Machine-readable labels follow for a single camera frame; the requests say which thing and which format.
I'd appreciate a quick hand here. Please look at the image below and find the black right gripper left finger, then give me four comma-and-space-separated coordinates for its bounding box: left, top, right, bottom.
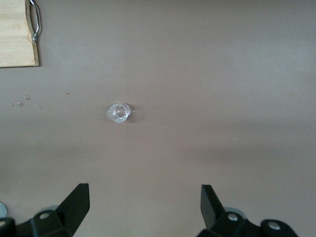
0, 183, 90, 237

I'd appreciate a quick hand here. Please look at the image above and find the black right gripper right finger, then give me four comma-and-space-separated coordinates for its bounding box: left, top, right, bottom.
197, 184, 297, 237

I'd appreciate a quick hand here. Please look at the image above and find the clear glass measuring beaker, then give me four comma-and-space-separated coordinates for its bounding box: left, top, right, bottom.
107, 101, 131, 124

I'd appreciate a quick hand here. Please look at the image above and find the wooden cutting board, metal handle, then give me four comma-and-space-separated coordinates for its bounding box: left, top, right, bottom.
0, 0, 41, 68

